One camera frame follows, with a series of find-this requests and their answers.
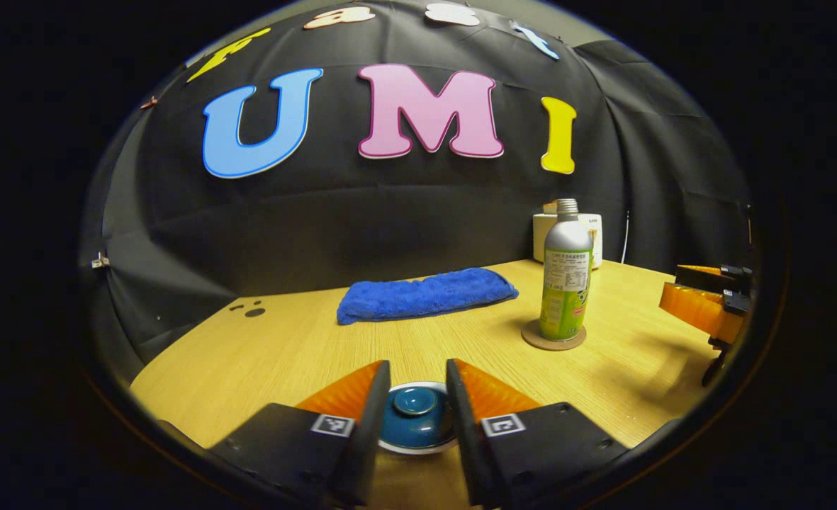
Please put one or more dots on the white-lined green teacup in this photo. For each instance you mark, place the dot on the white-lined green teacup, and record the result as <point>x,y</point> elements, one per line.
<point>418,450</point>

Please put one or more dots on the copper coloured clip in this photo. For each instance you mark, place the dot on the copper coloured clip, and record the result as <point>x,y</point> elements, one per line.
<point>149,103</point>

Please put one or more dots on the blue towel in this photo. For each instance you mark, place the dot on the blue towel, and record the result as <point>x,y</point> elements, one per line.
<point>425,294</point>

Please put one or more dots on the silver metal clip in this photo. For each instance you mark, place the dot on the silver metal clip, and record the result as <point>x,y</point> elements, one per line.
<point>100,261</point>

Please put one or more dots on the toast slice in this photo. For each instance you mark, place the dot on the toast slice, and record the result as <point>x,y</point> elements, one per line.
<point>550,207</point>

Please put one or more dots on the silver green-label water bottle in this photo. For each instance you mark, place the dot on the silver green-label water bottle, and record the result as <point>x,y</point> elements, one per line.
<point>567,283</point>

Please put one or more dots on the round cork coaster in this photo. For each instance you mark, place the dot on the round cork coaster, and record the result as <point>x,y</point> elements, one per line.
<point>531,338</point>

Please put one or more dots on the white toaster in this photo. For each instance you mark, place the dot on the white toaster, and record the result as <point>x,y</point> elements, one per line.
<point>538,237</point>

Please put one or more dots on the teal teacup lid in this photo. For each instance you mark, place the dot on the teal teacup lid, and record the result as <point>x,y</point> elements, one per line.
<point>414,407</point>

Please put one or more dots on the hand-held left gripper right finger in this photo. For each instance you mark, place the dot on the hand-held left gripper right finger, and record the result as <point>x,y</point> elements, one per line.
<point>468,446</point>

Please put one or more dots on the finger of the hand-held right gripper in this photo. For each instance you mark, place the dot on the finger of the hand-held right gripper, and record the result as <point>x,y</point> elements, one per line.
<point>701,312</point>
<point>701,275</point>

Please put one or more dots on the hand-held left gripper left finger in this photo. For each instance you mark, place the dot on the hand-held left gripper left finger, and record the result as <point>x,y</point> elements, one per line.
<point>368,439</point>

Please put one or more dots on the black backdrop cloth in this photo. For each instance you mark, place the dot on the black backdrop cloth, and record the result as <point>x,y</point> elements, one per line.
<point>390,227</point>

